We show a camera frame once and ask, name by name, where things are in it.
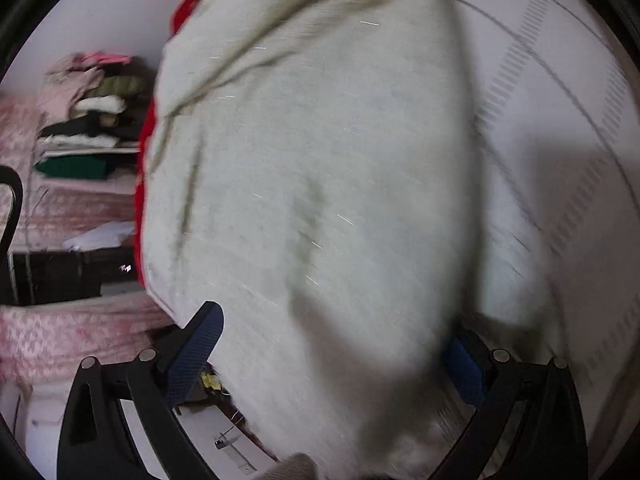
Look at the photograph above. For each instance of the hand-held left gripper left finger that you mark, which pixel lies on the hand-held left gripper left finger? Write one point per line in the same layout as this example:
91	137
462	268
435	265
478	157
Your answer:
192	355

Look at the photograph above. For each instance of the black chair backrest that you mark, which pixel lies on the black chair backrest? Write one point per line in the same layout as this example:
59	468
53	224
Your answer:
10	205

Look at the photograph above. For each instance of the stack of folded clothes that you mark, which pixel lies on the stack of folded clothes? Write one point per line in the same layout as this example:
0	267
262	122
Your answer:
92	112

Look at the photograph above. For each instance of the pink patterned blanket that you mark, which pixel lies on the pink patterned blanket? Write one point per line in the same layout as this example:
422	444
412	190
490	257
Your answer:
60	270

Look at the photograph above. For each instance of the cream white sweater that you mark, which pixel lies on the cream white sweater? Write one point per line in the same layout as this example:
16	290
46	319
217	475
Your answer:
310	200

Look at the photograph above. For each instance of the white paper sheet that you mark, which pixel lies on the white paper sheet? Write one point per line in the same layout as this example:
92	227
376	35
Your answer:
100	237

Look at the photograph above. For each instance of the white patterned bed sheet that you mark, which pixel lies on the white patterned bed sheet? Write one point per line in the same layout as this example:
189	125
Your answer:
545	185

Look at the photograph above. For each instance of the black storage box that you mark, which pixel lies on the black storage box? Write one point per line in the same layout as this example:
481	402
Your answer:
60	275

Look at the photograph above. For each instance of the red garment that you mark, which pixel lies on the red garment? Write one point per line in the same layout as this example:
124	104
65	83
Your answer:
145	160

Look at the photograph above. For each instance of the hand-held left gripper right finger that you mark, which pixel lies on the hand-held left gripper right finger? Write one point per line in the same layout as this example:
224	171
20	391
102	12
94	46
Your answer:
465	367

